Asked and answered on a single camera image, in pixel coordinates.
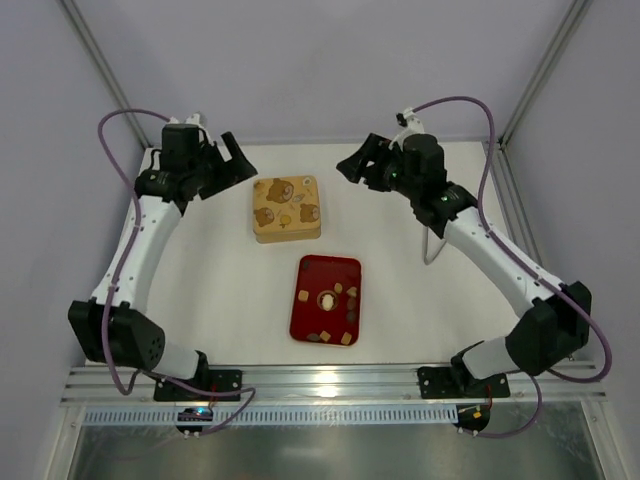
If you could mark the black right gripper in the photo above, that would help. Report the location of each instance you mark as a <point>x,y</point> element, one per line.
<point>375,163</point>

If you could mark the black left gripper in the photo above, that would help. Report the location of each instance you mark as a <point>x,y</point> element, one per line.
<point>215,163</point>

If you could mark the silver tin lid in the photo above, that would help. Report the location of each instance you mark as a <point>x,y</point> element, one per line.
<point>287,203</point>

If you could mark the metal tongs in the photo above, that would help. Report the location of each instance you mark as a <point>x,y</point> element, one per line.
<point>432,246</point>

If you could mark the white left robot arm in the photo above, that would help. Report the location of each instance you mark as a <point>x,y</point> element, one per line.
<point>112,326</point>

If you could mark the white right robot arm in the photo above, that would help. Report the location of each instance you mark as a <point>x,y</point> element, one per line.
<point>549,328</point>

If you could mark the gold chocolate box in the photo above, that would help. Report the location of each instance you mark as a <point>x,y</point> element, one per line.
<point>288,236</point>

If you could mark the white figurine chocolate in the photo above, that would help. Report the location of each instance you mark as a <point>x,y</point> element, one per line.
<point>327,302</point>

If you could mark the red rectangular tin tray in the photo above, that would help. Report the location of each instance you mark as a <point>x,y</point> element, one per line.
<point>319,275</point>

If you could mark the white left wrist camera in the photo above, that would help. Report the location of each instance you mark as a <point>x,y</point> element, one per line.
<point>197,119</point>

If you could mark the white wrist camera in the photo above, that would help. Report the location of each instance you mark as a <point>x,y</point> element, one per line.
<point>409,125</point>
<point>197,119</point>

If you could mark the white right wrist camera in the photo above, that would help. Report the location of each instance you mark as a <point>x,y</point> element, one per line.
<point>409,125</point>

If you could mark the aluminium mounting rail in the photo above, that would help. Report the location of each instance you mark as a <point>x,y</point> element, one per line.
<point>378,382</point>

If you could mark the slotted cable duct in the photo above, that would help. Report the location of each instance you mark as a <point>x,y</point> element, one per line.
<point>265,415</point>

